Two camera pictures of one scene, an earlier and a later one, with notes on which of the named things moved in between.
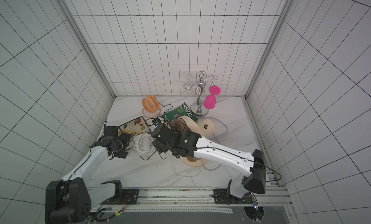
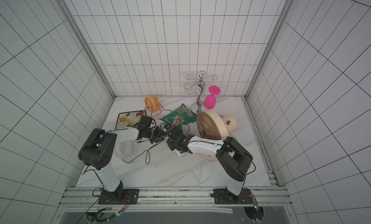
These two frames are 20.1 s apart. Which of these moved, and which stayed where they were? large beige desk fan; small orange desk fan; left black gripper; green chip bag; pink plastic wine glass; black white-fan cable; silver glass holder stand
Moved: large beige desk fan; black white-fan cable; left black gripper
Stayed: silver glass holder stand; pink plastic wine glass; green chip bag; small orange desk fan
